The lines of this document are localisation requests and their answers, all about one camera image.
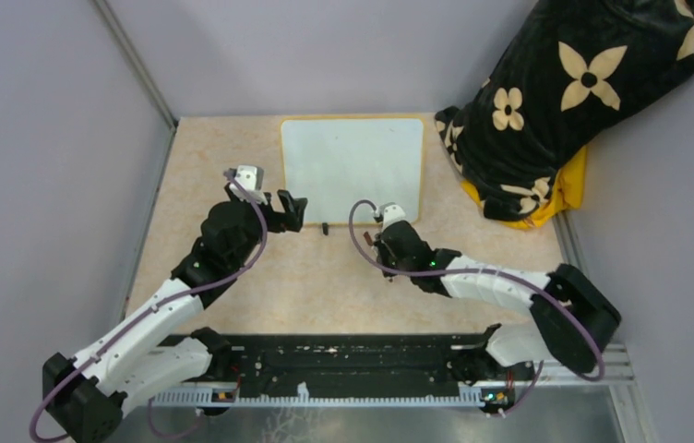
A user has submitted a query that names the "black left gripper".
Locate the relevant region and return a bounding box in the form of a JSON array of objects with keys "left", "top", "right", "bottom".
[{"left": 226, "top": 184, "right": 307, "bottom": 269}]

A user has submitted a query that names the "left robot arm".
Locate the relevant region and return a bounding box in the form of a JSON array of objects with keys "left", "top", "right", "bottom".
[{"left": 29, "top": 190, "right": 307, "bottom": 442}]

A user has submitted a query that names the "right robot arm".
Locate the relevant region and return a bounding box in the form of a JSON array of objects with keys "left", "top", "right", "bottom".
[{"left": 373, "top": 221, "right": 622, "bottom": 380}]

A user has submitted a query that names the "yellow framed whiteboard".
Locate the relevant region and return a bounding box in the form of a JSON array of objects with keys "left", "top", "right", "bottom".
[{"left": 280, "top": 115, "right": 425, "bottom": 225}]

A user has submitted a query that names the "yellow cloth under blanket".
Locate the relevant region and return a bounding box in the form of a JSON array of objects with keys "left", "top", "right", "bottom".
[{"left": 460, "top": 145, "right": 589, "bottom": 230}]

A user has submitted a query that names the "black floral blanket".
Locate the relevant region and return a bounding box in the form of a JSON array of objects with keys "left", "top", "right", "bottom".
[{"left": 435, "top": 1, "right": 694, "bottom": 220}]

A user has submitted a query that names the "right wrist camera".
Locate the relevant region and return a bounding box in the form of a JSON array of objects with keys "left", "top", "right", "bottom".
[{"left": 373, "top": 202, "right": 407, "bottom": 230}]

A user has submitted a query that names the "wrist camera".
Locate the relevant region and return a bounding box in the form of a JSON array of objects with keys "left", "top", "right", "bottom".
[
  {"left": 227, "top": 165, "right": 269, "bottom": 205},
  {"left": 373, "top": 202, "right": 407, "bottom": 230}
]

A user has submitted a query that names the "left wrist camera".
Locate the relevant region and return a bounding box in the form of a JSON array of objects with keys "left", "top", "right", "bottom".
[{"left": 227, "top": 165, "right": 269, "bottom": 205}]

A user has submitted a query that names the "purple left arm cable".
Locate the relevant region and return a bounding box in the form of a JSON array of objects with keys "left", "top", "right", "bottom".
[{"left": 29, "top": 170, "right": 269, "bottom": 443}]

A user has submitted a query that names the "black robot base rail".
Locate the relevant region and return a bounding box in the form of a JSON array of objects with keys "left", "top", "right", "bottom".
[{"left": 184, "top": 333, "right": 535, "bottom": 412}]

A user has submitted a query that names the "aluminium frame rail right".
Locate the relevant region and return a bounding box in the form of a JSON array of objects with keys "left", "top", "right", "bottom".
[{"left": 551, "top": 210, "right": 660, "bottom": 443}]

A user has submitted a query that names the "aluminium frame post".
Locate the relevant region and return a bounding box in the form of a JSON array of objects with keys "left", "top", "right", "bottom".
[{"left": 90, "top": 0, "right": 178, "bottom": 131}]

